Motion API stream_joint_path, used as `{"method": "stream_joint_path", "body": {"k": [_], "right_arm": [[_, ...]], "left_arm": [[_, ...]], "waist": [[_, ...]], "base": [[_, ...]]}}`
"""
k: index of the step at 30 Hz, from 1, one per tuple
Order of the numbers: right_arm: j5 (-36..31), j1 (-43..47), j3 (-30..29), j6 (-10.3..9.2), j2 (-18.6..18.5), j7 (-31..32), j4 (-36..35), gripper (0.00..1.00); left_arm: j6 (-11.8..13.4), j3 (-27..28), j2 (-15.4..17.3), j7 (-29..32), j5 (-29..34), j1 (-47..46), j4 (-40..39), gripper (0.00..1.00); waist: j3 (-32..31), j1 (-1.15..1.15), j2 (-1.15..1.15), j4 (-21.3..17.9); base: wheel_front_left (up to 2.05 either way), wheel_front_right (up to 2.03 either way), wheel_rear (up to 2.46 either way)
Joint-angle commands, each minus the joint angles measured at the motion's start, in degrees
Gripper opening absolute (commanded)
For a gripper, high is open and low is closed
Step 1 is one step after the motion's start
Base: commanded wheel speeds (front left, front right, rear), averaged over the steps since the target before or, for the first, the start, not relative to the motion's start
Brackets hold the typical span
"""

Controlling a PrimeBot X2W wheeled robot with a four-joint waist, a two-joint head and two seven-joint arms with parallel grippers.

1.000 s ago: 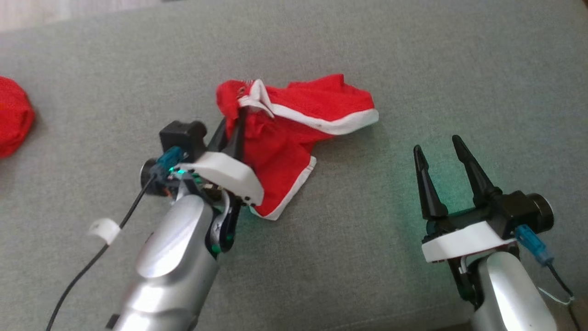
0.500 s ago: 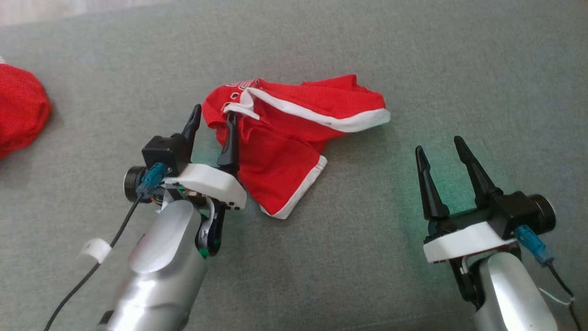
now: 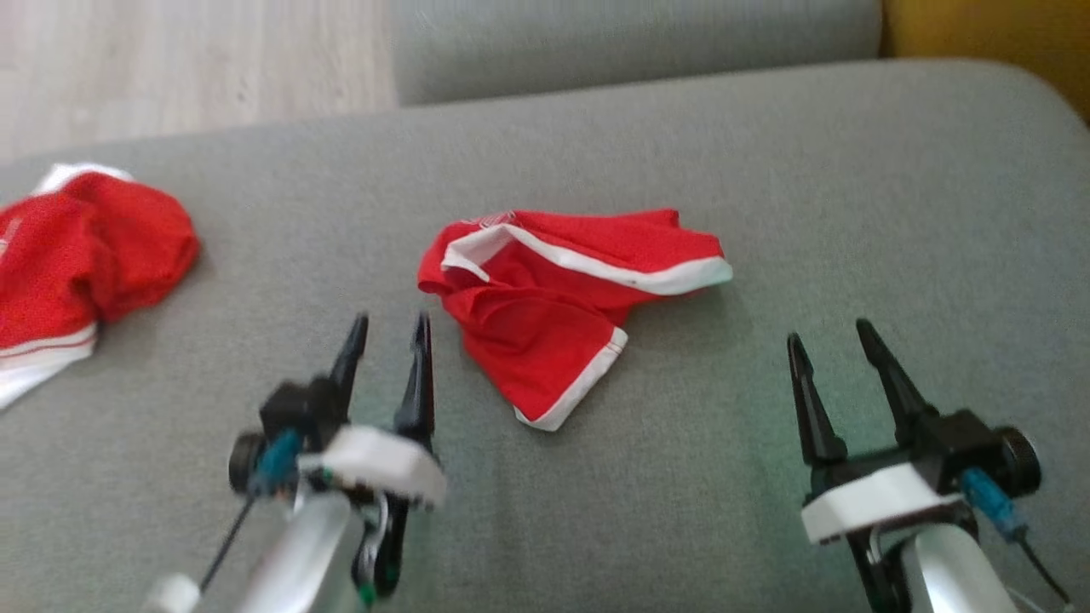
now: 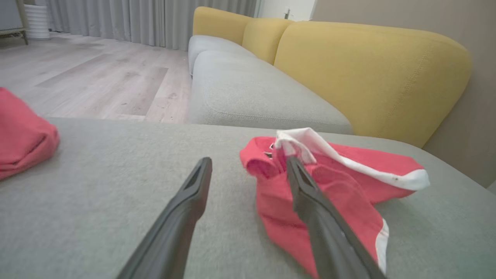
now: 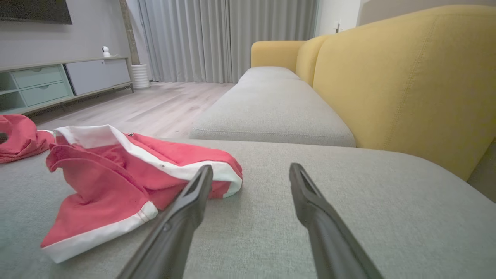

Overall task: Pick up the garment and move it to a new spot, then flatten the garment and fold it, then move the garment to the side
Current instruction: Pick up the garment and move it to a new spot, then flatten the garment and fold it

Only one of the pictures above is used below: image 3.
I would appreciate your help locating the right gripper white-banded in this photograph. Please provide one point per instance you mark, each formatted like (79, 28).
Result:
(869, 502)

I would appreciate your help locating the left gripper white-banded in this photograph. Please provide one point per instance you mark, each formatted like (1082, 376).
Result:
(383, 464)

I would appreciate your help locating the red shorts with white trim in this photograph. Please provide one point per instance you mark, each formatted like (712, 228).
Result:
(545, 340)

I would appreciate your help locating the red shirt with white trim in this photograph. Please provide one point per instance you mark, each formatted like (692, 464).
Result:
(85, 255)

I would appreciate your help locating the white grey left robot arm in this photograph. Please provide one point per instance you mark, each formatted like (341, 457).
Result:
(298, 553)

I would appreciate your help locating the grey sofa seat cushion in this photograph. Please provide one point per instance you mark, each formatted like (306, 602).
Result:
(596, 136)

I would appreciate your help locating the yellow upholstered cushion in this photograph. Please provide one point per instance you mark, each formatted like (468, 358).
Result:
(1005, 34)

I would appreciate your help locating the grey sofa back cushion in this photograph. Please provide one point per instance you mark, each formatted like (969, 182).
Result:
(639, 42)

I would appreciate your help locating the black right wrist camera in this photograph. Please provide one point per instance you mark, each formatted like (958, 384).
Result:
(971, 447)

